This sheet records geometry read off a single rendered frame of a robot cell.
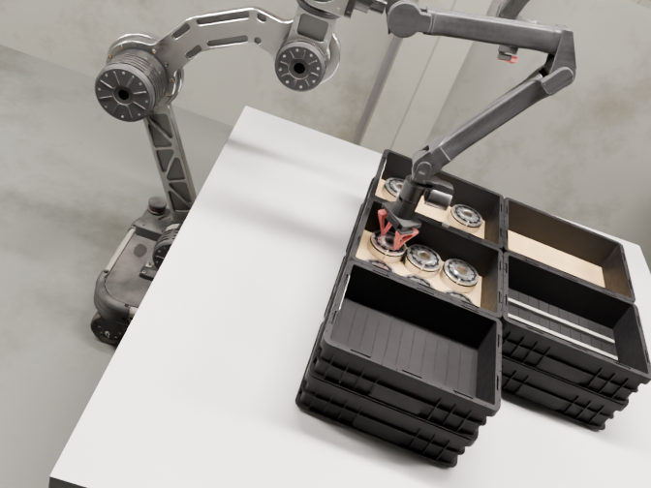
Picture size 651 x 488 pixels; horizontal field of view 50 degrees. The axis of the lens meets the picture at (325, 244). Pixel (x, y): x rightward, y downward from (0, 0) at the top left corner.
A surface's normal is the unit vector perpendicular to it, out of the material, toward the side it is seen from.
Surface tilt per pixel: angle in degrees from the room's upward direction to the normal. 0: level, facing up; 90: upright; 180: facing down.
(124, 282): 0
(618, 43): 90
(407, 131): 90
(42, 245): 0
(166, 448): 0
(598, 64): 90
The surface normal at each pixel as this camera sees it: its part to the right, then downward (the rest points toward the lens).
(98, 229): 0.30, -0.74
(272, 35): -0.14, 0.59
